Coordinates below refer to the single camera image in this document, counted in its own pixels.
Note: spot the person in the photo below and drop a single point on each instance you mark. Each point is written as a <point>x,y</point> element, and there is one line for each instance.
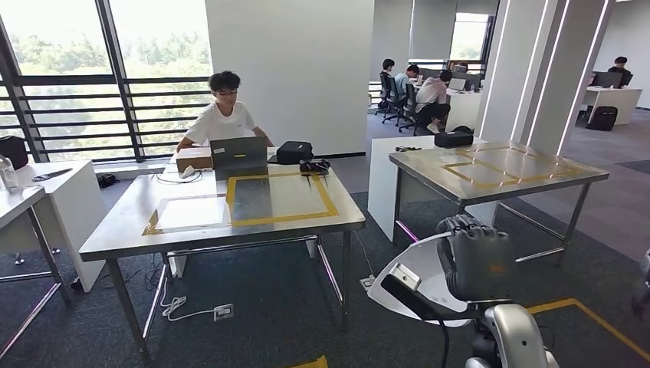
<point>223,122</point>
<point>620,71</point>
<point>431,101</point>
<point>387,76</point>
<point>406,81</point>

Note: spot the black backpack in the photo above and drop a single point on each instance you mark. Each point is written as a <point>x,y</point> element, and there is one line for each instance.
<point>602,118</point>

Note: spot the clear plastic bottle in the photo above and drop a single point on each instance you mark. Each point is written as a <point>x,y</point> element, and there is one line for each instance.
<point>7,175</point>

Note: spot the black handheld controller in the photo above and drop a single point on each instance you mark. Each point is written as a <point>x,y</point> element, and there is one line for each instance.
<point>315,166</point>

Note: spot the white table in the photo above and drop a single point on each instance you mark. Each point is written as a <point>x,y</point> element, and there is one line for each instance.
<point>71,213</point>
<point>381,178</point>

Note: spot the white desk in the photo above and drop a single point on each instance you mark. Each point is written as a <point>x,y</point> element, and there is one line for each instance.
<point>464,109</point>
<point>614,101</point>

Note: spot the cardboard box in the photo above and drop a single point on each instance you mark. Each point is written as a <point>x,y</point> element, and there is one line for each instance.
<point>193,158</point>

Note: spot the white-topped steel-legged table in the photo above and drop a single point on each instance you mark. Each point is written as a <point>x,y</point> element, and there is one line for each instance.
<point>15,200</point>

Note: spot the yellow tape frame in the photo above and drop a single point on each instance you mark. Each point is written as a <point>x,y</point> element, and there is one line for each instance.
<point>230,203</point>

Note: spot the black bag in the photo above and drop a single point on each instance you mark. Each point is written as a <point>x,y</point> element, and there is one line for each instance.
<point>12,152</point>

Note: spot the black carrying case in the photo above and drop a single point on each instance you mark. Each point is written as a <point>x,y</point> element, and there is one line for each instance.
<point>294,152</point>
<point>453,139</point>

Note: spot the grey laptop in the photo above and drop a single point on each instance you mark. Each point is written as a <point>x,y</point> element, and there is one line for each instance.
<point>238,152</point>

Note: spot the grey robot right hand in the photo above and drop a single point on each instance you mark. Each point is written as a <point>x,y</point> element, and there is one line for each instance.
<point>482,264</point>

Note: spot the small black pouch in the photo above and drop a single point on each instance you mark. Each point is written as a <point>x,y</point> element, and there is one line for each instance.
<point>107,181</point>

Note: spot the white curved plastic part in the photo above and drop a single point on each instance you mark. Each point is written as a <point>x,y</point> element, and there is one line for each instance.
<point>411,254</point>

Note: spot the steel workbench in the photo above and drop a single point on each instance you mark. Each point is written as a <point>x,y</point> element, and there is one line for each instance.
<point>117,228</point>

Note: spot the black window railing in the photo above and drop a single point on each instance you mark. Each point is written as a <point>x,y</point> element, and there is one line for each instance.
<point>66,80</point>

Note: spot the flat black tool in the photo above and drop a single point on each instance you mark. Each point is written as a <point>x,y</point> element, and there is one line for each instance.
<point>51,175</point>

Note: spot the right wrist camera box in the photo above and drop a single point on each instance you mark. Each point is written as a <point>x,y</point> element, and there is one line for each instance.
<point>416,294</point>

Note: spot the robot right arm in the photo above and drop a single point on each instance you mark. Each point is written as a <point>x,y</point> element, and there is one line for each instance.
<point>513,335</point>

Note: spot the yellow floor tape marking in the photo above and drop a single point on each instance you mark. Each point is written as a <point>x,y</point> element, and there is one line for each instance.
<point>312,363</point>
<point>609,327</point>

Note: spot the black computer monitor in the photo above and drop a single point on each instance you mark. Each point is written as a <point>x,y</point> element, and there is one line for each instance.
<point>607,79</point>

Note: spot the steel table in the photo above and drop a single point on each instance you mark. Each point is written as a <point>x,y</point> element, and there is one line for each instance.
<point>421,167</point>

